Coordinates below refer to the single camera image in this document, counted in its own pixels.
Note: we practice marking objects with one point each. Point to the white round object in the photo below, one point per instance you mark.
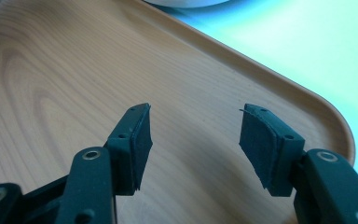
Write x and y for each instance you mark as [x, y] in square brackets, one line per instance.
[186, 2]

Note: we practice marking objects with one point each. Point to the wooden tray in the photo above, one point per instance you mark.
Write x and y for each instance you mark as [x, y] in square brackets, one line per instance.
[74, 77]

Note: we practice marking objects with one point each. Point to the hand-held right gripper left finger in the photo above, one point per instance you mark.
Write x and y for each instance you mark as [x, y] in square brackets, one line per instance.
[130, 155]

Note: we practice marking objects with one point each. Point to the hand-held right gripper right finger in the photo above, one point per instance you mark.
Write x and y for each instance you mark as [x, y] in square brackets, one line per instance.
[268, 149]

